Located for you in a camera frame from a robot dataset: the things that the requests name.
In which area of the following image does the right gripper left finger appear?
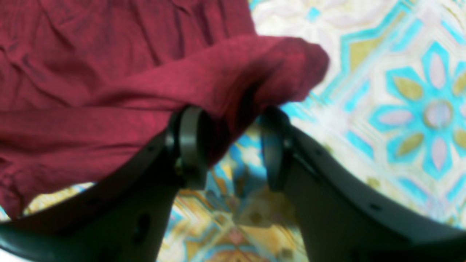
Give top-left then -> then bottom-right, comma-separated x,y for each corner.
1,107 -> 212,262

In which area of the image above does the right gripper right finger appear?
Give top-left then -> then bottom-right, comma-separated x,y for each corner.
261,107 -> 466,262

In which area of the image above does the dark red t-shirt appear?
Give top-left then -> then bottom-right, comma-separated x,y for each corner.
0,0 -> 329,219

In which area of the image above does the patterned tablecloth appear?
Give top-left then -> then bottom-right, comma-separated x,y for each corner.
1,0 -> 465,262

